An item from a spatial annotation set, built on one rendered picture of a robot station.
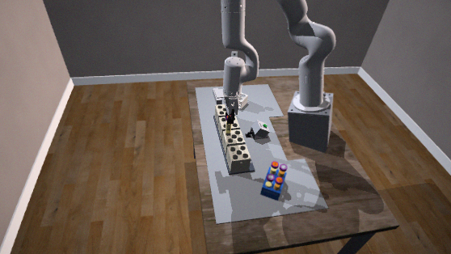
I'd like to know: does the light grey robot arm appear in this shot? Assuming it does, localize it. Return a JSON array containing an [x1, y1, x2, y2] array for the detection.
[[213, 0, 335, 112]]

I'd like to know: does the grey bench mat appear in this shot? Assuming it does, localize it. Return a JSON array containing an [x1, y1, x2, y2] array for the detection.
[[195, 84, 328, 224]]

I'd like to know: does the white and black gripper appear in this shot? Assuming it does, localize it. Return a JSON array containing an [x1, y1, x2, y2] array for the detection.
[[225, 95, 239, 125]]

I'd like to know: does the blue tube rack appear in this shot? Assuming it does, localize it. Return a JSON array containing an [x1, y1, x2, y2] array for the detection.
[[260, 168, 286, 201]]

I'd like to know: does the white tube rack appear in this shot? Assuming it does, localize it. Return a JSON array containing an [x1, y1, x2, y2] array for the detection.
[[238, 92, 247, 109]]

